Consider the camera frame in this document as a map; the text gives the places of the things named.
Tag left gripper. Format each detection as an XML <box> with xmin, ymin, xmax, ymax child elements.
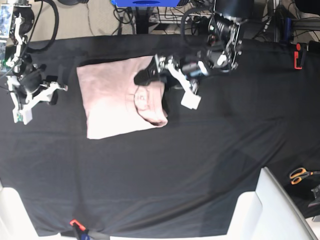
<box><xmin>134</xmin><ymin>54</ymin><xmax>210</xmax><ymax>110</ymax></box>

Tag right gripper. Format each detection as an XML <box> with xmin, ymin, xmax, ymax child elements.
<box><xmin>6</xmin><ymin>64</ymin><xmax>68</xmax><ymax>125</ymax></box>

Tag pink T-shirt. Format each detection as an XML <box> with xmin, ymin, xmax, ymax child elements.
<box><xmin>76</xmin><ymin>56</ymin><xmax>168</xmax><ymax>140</ymax></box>

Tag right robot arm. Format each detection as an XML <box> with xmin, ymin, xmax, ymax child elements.
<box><xmin>0</xmin><ymin>0</ymin><xmax>68</xmax><ymax>125</ymax></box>

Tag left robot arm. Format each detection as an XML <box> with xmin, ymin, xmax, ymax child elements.
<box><xmin>134</xmin><ymin>0</ymin><xmax>255</xmax><ymax>110</ymax></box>

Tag black monitor stand pole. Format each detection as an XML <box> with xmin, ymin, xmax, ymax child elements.
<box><xmin>133</xmin><ymin>7</ymin><xmax>151</xmax><ymax>35</ymax></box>

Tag power strip with red light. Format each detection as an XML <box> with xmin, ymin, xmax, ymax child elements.
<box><xmin>149</xmin><ymin>12</ymin><xmax>211</xmax><ymax>25</ymax></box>

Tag blue box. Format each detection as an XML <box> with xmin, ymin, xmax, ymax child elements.
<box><xmin>111</xmin><ymin>0</ymin><xmax>180</xmax><ymax>8</ymax></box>

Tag black table cloth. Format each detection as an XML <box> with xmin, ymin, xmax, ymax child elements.
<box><xmin>0</xmin><ymin>34</ymin><xmax>320</xmax><ymax>238</ymax></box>

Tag red black clamp bottom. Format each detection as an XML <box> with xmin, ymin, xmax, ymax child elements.
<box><xmin>69</xmin><ymin>219</ymin><xmax>111</xmax><ymax>240</ymax></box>

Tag red black clamp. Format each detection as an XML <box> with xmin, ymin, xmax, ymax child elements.
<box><xmin>69</xmin><ymin>219</ymin><xmax>111</xmax><ymax>240</ymax></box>
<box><xmin>294</xmin><ymin>42</ymin><xmax>308</xmax><ymax>70</ymax></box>

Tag red black clamp right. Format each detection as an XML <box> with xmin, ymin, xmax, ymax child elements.
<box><xmin>294</xmin><ymin>42</ymin><xmax>308</xmax><ymax>70</ymax></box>

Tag black object right edge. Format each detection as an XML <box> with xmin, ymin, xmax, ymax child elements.
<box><xmin>308</xmin><ymin>185</ymin><xmax>320</xmax><ymax>223</ymax></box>

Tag white table frame left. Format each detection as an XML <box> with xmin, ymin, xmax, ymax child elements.
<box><xmin>0</xmin><ymin>186</ymin><xmax>62</xmax><ymax>240</ymax></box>

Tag white table frame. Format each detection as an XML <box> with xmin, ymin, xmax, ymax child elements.
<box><xmin>0</xmin><ymin>186</ymin><xmax>62</xmax><ymax>240</ymax></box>
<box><xmin>226</xmin><ymin>167</ymin><xmax>317</xmax><ymax>240</ymax></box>

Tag orange handled scissors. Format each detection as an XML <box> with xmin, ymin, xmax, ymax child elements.
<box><xmin>289</xmin><ymin>167</ymin><xmax>320</xmax><ymax>185</ymax></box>

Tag white table frame right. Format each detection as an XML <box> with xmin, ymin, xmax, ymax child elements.
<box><xmin>226</xmin><ymin>167</ymin><xmax>317</xmax><ymax>240</ymax></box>

